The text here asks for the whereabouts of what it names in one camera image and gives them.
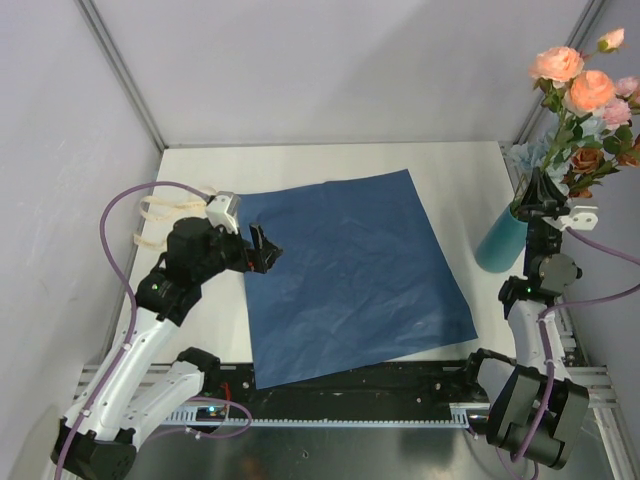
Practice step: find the aluminium frame left post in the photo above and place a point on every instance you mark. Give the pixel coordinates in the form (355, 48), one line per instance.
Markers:
(97, 26)

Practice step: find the pale blue flower stem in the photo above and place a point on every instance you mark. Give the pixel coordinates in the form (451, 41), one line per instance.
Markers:
(532, 154)

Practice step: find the white slotted cable duct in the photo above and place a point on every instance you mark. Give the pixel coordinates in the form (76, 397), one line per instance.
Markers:
(458, 416)

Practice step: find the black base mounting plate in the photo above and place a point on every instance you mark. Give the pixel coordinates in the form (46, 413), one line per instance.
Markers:
(405, 390)

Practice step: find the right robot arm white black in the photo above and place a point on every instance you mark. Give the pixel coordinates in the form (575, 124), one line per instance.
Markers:
(536, 410)

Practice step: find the pink rose spray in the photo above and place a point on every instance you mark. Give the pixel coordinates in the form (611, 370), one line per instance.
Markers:
(594, 94)
(552, 72)

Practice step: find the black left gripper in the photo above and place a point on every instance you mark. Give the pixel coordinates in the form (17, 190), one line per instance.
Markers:
(259, 259)

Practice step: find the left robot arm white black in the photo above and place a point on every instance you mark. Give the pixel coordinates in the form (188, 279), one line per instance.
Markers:
(102, 432)

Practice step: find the aluminium frame post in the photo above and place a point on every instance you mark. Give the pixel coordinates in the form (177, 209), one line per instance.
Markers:
(97, 26)
(585, 39)

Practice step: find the aluminium frame right post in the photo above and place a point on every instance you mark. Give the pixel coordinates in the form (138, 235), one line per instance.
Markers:
(585, 39)

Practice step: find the cream printed ribbon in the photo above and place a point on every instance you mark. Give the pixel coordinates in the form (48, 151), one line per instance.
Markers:
(155, 209)

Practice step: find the blue flower bouquet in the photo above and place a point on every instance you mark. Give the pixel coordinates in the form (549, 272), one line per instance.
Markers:
(361, 280)

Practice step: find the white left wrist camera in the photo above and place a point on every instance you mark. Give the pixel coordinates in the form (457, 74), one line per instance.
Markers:
(221, 211)

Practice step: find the teal cylindrical vase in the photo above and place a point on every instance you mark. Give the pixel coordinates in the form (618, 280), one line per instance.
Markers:
(503, 243)

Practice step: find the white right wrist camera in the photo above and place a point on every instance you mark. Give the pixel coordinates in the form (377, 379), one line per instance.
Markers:
(582, 216)

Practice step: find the orange rose spray stem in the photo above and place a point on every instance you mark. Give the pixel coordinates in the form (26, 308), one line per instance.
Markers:
(589, 165)

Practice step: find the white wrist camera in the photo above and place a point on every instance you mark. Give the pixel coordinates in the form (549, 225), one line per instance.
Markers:
(582, 216)
(221, 211)

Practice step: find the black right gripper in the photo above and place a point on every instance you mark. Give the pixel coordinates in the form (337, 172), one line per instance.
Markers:
(540, 200)

